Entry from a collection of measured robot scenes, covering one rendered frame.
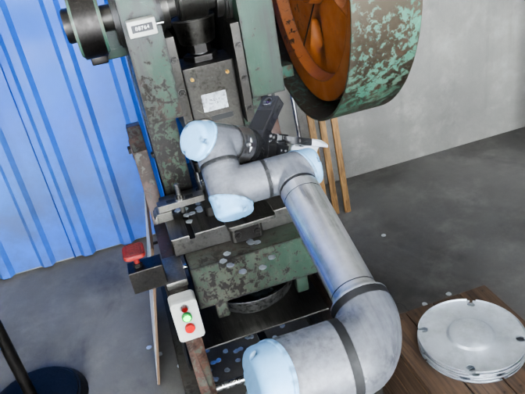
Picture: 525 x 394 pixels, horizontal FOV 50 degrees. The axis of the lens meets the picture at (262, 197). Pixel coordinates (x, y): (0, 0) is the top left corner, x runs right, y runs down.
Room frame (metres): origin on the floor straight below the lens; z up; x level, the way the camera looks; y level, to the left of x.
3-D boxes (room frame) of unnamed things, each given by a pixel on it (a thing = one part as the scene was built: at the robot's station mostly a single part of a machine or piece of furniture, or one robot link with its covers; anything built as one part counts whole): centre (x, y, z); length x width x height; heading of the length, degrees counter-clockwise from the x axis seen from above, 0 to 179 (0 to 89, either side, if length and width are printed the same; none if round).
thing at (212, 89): (1.57, 0.09, 1.04); 0.17 x 0.15 x 0.30; 12
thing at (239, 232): (1.44, 0.07, 0.72); 0.25 x 0.14 x 0.14; 12
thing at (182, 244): (1.61, 0.10, 0.68); 0.45 x 0.30 x 0.06; 102
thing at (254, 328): (1.62, 0.10, 0.31); 0.43 x 0.42 x 0.01; 102
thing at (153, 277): (1.32, 0.36, 0.62); 0.10 x 0.06 x 0.20; 102
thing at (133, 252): (1.32, 0.38, 0.72); 0.07 x 0.06 x 0.08; 12
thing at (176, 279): (1.69, 0.39, 0.45); 0.92 x 0.12 x 0.90; 12
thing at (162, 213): (1.58, 0.27, 0.76); 0.17 x 0.06 x 0.10; 102
